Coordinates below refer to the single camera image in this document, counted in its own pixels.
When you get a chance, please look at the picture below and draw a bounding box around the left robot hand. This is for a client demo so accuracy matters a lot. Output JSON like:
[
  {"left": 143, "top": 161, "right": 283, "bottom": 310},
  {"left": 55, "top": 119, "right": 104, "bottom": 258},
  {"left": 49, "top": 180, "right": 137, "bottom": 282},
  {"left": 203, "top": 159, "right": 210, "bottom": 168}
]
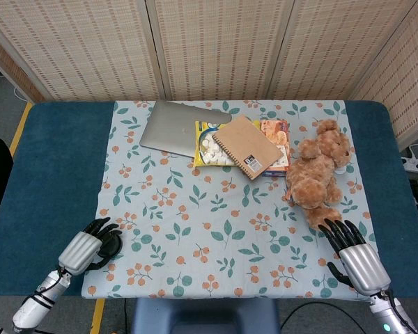
[{"left": 57, "top": 216, "right": 123, "bottom": 276}]

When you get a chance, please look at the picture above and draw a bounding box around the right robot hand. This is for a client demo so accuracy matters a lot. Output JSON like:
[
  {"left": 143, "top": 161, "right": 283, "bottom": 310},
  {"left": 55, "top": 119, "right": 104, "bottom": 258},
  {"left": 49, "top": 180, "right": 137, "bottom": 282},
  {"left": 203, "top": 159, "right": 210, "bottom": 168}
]
[{"left": 317, "top": 218, "right": 392, "bottom": 297}]

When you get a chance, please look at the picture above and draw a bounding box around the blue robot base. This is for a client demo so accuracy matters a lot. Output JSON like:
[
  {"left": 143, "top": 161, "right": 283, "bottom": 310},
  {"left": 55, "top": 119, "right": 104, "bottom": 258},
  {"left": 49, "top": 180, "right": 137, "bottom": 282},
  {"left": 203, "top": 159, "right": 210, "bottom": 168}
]
[{"left": 132, "top": 297, "right": 280, "bottom": 334}]

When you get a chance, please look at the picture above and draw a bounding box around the brown teddy bear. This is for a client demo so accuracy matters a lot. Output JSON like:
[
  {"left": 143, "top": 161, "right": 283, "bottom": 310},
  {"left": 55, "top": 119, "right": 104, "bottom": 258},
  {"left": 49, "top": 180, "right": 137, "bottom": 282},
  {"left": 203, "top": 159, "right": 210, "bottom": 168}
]
[{"left": 284, "top": 118, "right": 357, "bottom": 231}]

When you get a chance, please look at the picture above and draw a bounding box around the teal table cover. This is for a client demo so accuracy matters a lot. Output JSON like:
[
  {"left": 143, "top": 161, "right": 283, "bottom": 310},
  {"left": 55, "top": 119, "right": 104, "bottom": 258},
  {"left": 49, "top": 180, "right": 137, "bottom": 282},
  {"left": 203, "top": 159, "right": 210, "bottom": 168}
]
[{"left": 0, "top": 100, "right": 418, "bottom": 301}]

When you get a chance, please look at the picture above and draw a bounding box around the floral leaf and fruit tablecloth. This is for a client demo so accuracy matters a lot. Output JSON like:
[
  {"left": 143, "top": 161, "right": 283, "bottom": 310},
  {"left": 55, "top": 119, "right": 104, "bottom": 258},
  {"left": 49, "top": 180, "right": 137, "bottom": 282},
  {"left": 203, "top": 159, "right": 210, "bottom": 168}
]
[{"left": 80, "top": 100, "right": 378, "bottom": 301}]

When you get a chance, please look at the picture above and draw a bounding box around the grey laptop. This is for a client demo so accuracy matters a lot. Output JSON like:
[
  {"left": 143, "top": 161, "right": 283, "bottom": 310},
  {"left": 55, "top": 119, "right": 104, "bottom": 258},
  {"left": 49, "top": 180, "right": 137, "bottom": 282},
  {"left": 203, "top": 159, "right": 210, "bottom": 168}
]
[{"left": 139, "top": 100, "right": 233, "bottom": 159}]

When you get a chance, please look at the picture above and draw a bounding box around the orange picture book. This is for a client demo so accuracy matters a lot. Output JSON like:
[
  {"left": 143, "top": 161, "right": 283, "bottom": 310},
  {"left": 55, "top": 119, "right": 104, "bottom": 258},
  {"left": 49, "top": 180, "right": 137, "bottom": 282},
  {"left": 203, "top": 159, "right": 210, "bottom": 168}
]
[{"left": 258, "top": 118, "right": 292, "bottom": 177}]

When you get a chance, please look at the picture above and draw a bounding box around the yellow marshmallow bag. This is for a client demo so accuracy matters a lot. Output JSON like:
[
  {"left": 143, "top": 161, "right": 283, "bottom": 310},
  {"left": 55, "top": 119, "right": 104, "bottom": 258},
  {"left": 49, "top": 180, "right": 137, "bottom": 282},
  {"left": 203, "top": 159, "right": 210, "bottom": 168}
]
[{"left": 193, "top": 120, "right": 263, "bottom": 169}]

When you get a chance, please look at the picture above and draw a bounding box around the brown spiral notebook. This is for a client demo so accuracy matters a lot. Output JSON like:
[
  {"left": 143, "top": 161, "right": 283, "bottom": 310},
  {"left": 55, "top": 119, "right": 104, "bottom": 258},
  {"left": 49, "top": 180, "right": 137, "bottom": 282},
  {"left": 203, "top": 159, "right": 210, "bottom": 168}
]
[{"left": 212, "top": 114, "right": 286, "bottom": 182}]

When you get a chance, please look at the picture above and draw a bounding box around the woven folding screen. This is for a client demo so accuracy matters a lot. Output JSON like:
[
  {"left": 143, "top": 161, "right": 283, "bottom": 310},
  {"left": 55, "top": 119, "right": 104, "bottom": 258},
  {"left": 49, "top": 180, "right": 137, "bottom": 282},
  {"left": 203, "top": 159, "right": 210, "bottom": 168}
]
[{"left": 0, "top": 0, "right": 418, "bottom": 151}]

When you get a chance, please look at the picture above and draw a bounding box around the black floor cable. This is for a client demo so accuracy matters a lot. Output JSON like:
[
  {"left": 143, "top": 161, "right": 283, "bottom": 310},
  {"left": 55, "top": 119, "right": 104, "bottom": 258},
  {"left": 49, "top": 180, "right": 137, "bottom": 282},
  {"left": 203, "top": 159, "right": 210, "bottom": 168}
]
[{"left": 279, "top": 300, "right": 372, "bottom": 334}]

